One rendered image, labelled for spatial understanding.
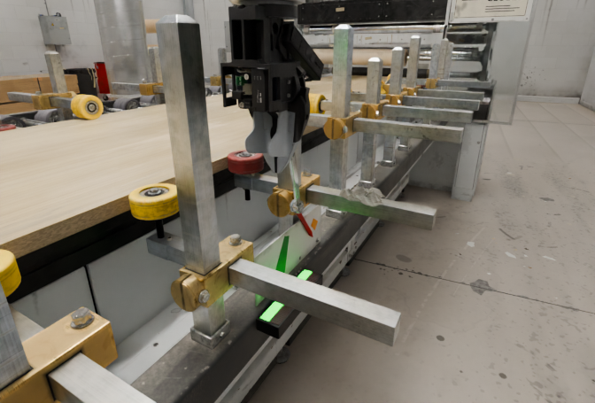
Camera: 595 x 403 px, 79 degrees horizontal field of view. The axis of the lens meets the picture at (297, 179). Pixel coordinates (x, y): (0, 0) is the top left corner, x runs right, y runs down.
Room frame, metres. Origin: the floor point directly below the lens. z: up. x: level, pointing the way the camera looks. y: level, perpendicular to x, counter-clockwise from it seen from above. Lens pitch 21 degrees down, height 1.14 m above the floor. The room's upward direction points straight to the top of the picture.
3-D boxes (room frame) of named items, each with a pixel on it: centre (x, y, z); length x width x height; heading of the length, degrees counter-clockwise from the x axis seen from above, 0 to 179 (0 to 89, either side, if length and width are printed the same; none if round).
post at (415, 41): (1.54, -0.47, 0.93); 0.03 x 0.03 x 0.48; 61
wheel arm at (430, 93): (1.53, -0.58, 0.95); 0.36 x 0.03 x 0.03; 61
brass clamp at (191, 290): (0.47, 0.13, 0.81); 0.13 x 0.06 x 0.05; 151
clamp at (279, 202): (0.69, 0.01, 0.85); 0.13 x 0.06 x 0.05; 151
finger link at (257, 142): (0.47, 0.05, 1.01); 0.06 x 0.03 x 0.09; 151
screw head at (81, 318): (0.30, 0.22, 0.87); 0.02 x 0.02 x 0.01
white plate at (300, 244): (0.63, 0.01, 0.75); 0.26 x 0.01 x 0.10; 151
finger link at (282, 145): (0.46, 0.02, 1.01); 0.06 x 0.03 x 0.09; 151
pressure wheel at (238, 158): (0.77, 0.12, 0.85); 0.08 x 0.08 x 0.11
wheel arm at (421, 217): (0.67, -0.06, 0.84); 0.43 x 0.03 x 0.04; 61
